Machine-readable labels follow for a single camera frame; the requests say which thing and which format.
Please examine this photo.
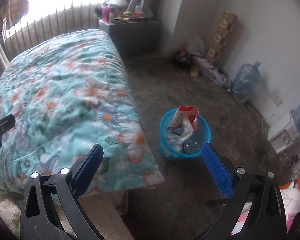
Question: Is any blue water jug on floor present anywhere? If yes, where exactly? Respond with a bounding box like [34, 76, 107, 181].
[231, 61, 261, 103]

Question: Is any floral teal quilt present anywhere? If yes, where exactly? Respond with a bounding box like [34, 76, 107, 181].
[0, 29, 164, 196]

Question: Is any white wall socket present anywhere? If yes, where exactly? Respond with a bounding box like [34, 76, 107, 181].
[271, 93, 282, 106]

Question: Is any Pepsi plastic bottle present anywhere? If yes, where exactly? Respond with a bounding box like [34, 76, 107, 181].
[182, 139, 200, 155]

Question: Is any tall patterned cardboard box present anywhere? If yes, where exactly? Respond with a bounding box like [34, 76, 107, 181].
[205, 11, 238, 65]

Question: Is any blue plastic waste basket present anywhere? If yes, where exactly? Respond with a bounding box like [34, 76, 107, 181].
[159, 108, 212, 161]

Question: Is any white water dispenser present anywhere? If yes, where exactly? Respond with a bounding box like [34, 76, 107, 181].
[267, 112, 300, 154]

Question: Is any dark grey cabinet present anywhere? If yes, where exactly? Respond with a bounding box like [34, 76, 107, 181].
[99, 20, 160, 59]

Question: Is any red white snack bag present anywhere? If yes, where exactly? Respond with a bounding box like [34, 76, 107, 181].
[167, 106, 199, 131]

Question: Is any beige quilted jacket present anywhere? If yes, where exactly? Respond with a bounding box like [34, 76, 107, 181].
[0, 0, 29, 33]

